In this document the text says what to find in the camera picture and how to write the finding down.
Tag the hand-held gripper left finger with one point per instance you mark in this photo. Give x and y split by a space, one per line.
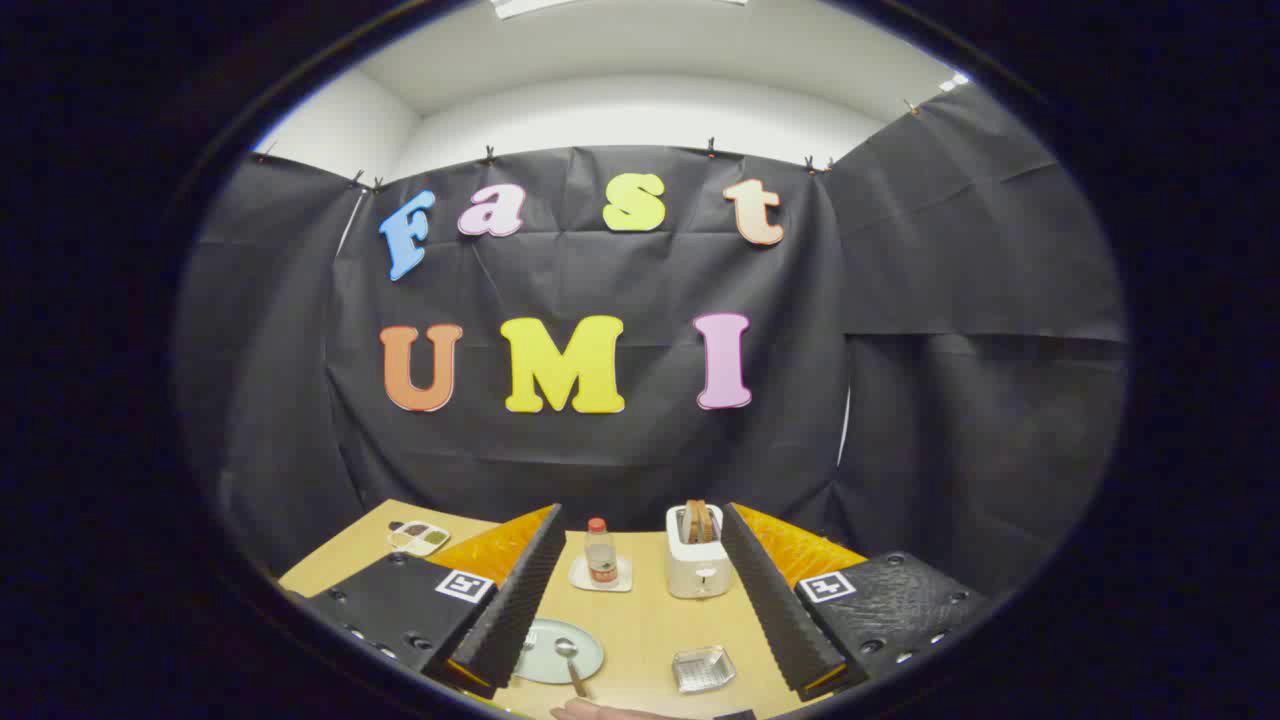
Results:
520 610

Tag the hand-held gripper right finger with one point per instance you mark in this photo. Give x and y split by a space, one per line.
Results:
775 610

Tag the white toaster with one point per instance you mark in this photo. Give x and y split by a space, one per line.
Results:
695 570

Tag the black backdrop cloth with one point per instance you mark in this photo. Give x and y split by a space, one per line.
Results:
600 450

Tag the white square coaster tray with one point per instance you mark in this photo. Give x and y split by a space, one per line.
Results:
626 575

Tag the ceiling light panel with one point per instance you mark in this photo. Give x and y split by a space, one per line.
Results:
530 6

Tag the clear plastic water bottle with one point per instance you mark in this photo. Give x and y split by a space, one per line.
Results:
600 555

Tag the metal mesh basket tray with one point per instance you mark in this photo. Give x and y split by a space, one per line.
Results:
703 669

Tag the white divided sauce dish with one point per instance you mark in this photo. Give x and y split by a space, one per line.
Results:
420 538

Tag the light green round plate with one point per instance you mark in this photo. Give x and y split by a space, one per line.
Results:
545 660

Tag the toasted bread slice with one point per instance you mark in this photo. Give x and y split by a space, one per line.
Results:
690 522
706 522

